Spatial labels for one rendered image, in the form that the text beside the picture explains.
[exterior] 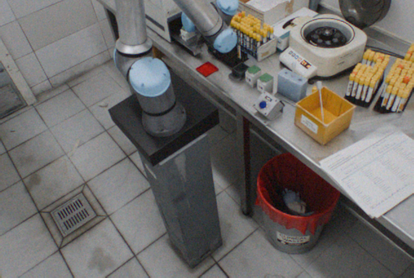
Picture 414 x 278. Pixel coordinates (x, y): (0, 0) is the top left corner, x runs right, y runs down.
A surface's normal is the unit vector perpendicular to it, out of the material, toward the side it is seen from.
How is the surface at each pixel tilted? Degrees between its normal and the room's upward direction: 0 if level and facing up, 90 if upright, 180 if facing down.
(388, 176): 1
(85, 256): 0
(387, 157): 0
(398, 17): 90
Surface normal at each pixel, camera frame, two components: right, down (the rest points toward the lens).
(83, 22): 0.61, 0.54
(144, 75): -0.08, -0.57
